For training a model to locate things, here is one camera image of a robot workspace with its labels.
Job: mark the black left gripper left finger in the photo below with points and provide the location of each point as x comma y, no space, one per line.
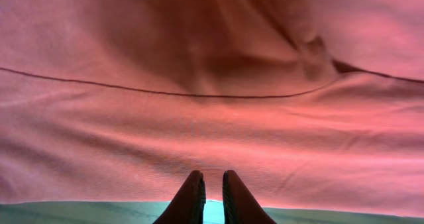
188,204

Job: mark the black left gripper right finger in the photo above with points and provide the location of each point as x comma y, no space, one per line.
240,206

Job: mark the orange red t-shirt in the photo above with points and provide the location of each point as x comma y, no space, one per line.
316,104

